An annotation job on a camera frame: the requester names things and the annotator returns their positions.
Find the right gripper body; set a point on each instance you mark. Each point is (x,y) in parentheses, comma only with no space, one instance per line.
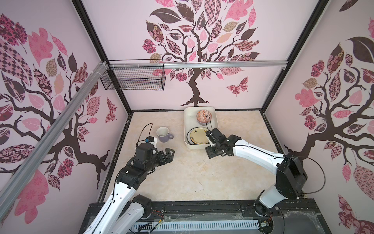
(216,147)

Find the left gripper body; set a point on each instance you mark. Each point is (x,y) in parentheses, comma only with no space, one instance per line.
(150,165)

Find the cream plate black calligraphy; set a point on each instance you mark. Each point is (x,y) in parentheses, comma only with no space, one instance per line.
(198,135)

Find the lavender ceramic mug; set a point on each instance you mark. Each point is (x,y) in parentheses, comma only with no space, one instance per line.
(164,134)

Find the orange patterned bowl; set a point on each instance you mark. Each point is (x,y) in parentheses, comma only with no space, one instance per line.
(204,117)

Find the white plastic bin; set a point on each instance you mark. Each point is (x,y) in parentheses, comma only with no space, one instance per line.
(190,122)

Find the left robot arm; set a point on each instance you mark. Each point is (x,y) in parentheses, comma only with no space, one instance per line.
(121,210)

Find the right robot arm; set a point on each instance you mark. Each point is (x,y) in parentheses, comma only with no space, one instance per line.
(290,176)

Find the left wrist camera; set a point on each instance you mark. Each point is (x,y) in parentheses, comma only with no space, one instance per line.
(151,140)

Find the white slotted cable duct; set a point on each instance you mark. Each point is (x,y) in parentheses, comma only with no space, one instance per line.
(190,226)

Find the black wire basket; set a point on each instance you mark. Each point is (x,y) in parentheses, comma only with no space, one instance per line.
(135,75)

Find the aluminium frame rail back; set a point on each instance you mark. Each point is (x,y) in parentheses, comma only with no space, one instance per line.
(184,65)

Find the aluminium frame rail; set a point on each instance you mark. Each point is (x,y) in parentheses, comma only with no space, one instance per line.
(184,65)
(21,177)

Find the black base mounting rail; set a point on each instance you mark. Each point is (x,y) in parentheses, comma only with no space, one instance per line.
(300,216)

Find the aluminium frame rail left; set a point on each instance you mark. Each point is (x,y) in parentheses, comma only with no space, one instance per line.
(21,177)

